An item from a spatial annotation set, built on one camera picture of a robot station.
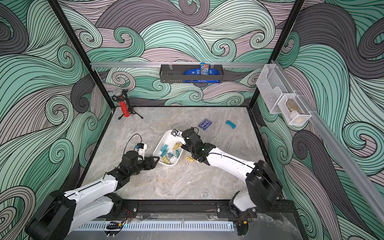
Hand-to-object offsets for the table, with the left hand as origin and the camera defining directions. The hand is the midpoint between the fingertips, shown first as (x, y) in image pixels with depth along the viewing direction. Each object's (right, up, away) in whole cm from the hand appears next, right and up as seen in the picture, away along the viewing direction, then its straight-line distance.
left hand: (156, 157), depth 85 cm
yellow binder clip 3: (+5, -3, +4) cm, 7 cm away
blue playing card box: (+31, +18, +22) cm, 42 cm away
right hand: (+20, +14, -1) cm, 24 cm away
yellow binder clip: (+19, -2, +5) cm, 20 cm away
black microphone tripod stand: (-25, +37, +15) cm, 47 cm away
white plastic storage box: (+6, +3, +10) cm, 12 cm away
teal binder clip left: (+3, +2, +8) cm, 9 cm away
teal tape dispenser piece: (+49, +19, +25) cm, 59 cm away
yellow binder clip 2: (+12, +6, +9) cm, 16 cm away
